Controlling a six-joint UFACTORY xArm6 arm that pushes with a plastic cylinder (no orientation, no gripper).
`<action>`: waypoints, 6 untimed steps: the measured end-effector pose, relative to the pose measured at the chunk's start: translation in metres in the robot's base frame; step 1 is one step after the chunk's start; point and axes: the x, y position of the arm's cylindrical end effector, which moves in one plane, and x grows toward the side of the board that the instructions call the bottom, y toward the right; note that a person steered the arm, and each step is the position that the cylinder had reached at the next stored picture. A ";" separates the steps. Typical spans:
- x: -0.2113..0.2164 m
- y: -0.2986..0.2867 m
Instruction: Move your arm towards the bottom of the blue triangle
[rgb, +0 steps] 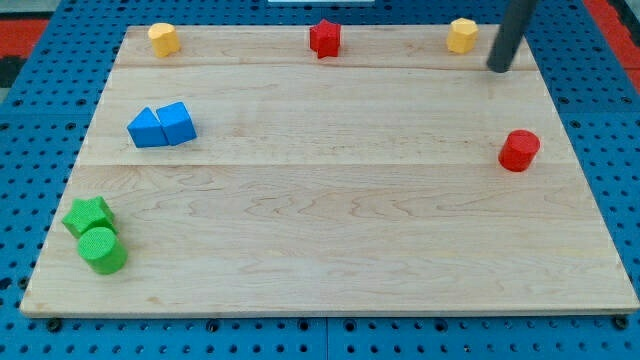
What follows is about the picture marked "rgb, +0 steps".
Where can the blue cube block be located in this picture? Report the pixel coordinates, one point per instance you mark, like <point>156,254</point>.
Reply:
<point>176,123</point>

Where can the green cylinder block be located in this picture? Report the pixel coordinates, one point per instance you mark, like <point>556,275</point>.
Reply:
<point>102,250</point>

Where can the yellow hexagon block right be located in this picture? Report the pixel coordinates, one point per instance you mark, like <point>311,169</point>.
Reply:
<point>462,35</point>

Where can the yellow pentagon block left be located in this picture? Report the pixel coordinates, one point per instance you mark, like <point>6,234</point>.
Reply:
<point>164,39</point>

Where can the red cylinder block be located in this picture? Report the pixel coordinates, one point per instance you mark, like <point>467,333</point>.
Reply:
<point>519,150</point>

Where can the blue triangle block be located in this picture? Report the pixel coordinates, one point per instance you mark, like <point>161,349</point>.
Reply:
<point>146,131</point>

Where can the green star block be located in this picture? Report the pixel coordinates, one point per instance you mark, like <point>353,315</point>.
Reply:
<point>86,214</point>

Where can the light wooden board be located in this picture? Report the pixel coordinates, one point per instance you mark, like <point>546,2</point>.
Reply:
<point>366,185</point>

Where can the red star block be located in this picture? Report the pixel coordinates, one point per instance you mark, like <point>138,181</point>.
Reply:
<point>325,39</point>

